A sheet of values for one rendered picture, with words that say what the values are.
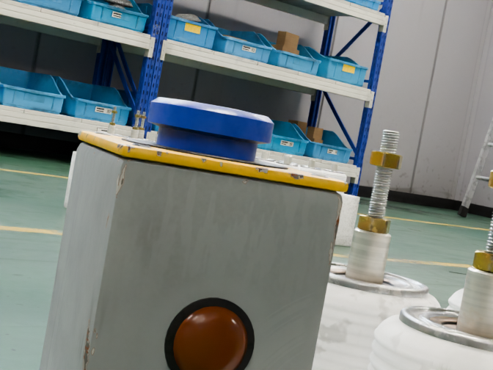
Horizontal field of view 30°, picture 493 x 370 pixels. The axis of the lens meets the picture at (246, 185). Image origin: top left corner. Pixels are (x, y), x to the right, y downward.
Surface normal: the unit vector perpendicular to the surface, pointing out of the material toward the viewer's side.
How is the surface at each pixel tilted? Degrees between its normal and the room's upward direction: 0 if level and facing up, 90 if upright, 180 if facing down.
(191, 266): 90
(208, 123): 90
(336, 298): 58
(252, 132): 90
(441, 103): 90
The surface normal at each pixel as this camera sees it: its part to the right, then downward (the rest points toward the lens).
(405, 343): -0.60, -0.63
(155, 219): 0.34, 0.11
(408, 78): 0.61, 0.15
